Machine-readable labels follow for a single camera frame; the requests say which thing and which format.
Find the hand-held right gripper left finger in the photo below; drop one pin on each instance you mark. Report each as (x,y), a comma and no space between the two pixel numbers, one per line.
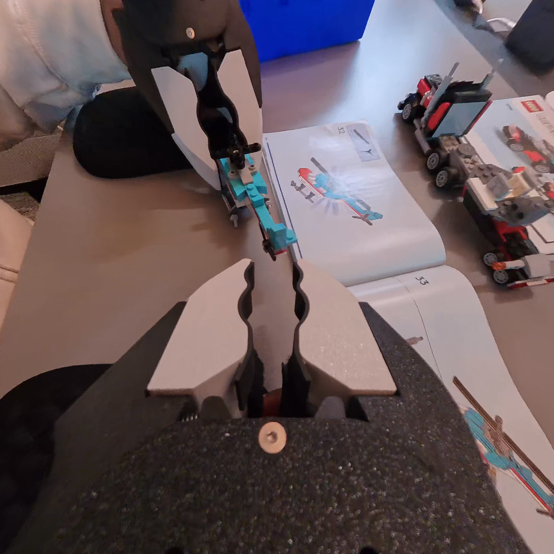
(207,337)

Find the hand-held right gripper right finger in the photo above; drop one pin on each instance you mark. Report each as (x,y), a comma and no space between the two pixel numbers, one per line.
(342,342)

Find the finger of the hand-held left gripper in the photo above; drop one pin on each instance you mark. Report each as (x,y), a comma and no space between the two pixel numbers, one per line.
(244,108)
(173,99)

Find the teal brick helicopter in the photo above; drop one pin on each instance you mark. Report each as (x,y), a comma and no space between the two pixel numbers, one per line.
(259,203)

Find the blue plastic bin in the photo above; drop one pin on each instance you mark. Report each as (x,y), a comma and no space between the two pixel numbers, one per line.
(303,26)

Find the open instruction booklet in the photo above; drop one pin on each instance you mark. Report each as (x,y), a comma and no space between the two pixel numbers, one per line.
(389,225)

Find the person's white shirt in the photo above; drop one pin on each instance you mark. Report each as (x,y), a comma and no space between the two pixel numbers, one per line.
(47,52)

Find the red black brick truck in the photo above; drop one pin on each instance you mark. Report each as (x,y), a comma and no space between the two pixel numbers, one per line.
(450,108)

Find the closed instruction booklet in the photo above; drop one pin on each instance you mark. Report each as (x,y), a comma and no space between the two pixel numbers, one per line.
(487,130)

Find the small dark case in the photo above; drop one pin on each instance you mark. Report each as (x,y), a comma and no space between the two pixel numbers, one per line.
(467,2)

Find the dark grey case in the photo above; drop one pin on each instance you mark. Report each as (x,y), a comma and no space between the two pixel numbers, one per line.
(532,34)

